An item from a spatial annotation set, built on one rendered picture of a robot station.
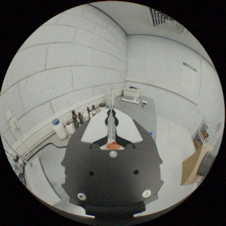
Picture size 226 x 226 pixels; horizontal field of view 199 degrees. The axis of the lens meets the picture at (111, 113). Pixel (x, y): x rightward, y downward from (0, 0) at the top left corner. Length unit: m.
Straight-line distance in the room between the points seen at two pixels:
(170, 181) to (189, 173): 0.11
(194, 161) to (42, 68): 1.01
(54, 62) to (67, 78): 0.17
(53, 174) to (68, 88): 0.58
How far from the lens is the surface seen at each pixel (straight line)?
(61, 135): 0.45
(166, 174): 0.42
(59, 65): 0.58
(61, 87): 0.56
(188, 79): 1.77
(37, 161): 0.53
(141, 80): 1.45
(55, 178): 0.41
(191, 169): 0.48
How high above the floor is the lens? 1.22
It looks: 31 degrees down
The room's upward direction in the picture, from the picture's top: 2 degrees clockwise
